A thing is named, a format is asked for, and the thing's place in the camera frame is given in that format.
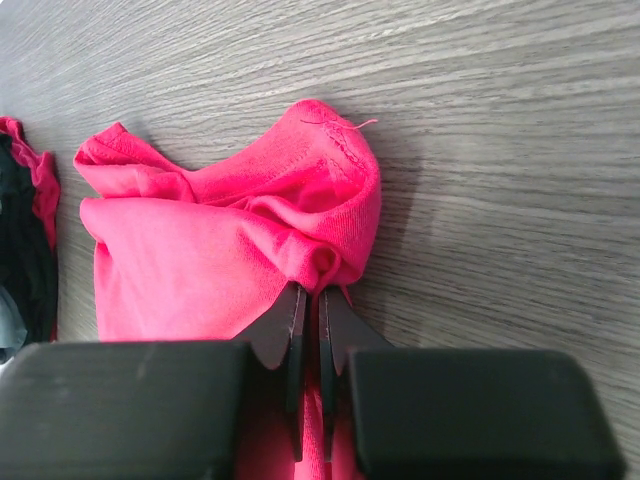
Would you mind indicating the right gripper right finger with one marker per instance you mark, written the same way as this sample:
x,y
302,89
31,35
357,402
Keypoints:
x,y
340,330

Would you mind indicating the folded black t shirt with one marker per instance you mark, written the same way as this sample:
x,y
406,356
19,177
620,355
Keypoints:
x,y
28,265

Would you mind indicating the folded grey-blue t shirt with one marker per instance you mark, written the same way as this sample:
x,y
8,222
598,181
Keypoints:
x,y
13,331

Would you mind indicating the pink-red t shirt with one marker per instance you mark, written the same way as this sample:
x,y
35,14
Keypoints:
x,y
200,255

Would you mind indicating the folded red t shirt in stack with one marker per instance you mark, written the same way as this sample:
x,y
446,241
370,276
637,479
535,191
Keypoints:
x,y
41,167

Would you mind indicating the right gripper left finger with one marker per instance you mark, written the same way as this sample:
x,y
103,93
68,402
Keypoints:
x,y
277,339

